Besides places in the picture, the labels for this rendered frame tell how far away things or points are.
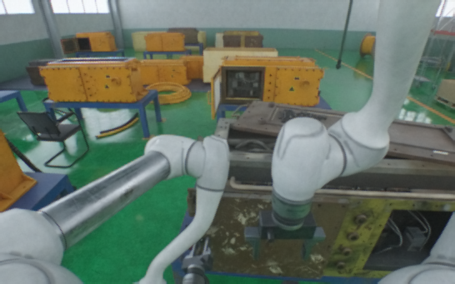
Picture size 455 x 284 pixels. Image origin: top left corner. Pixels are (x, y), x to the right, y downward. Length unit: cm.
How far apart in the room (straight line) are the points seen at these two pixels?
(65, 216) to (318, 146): 51
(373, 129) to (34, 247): 64
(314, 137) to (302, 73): 321
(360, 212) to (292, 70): 270
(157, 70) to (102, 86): 325
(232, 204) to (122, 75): 324
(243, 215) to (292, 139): 69
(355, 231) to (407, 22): 105
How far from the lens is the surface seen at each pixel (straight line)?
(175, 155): 79
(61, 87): 460
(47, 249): 53
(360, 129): 51
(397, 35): 35
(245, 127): 124
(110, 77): 406
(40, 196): 239
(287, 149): 43
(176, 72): 698
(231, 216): 108
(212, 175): 78
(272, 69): 356
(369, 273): 158
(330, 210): 109
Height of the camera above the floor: 189
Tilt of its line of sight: 29 degrees down
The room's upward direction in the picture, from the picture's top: straight up
